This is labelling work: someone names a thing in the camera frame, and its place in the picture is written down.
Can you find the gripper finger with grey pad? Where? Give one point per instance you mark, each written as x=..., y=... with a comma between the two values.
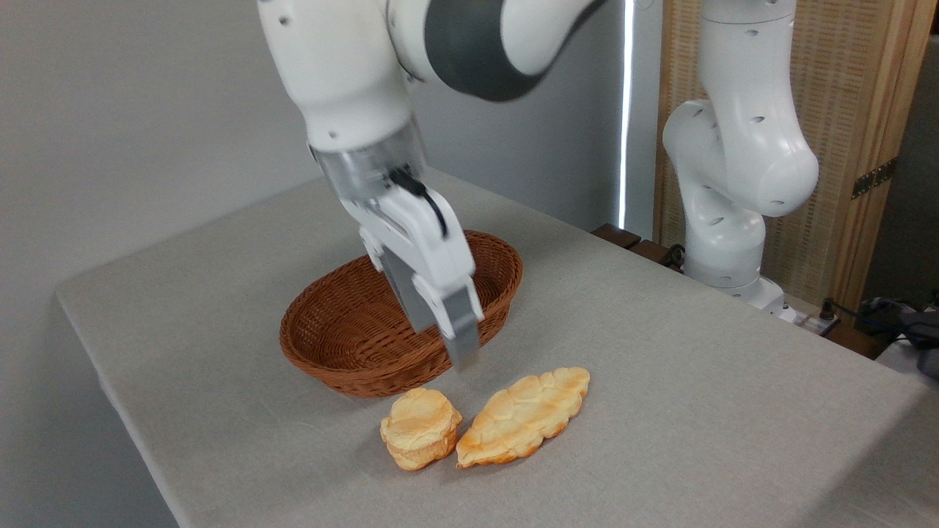
x=461, y=323
x=411, y=297

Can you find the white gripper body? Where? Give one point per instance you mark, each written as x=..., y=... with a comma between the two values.
x=422, y=246

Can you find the long golden bread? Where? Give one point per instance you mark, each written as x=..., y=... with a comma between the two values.
x=521, y=418

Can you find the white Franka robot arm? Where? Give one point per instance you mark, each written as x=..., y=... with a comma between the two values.
x=737, y=147

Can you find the round golden bread bun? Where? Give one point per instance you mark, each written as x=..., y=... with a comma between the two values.
x=419, y=429

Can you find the brown oval wicker basket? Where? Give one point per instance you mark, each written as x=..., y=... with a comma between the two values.
x=330, y=352

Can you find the dark brown wooden block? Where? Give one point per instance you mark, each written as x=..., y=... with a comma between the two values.
x=649, y=251
x=616, y=235

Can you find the grey tablecloth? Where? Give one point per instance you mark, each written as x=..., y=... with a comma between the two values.
x=697, y=411

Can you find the metal screen hinge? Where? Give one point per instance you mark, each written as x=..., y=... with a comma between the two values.
x=873, y=178

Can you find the wooden woven folding screen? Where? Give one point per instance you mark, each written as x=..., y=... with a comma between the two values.
x=836, y=88

